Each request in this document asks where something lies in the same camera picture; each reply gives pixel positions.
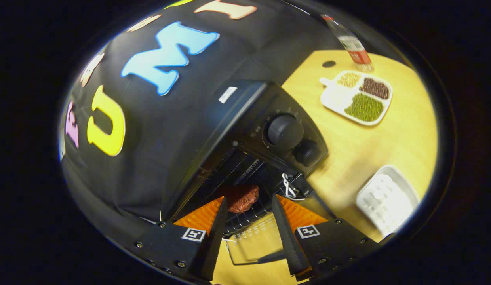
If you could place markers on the clear plastic bottle red label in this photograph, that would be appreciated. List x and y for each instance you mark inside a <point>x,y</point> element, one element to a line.
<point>354,45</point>

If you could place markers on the white divided tray with beans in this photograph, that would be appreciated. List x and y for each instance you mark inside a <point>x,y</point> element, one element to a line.
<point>362,105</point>

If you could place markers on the black electric oven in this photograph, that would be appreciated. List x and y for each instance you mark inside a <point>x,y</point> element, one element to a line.
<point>237,114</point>

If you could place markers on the reddish brown meat piece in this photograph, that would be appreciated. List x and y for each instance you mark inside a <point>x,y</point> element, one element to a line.
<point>242,198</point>

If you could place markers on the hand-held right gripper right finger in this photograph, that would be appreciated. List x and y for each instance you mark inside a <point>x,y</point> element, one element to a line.
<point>289,245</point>

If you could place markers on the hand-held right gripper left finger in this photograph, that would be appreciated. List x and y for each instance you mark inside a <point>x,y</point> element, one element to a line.
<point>217,245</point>

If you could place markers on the black oven knob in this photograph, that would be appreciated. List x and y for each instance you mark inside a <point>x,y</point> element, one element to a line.
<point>285,132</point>
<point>307,153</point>

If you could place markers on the white rectangular tray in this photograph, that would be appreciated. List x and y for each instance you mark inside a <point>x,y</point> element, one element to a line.
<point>386,200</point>

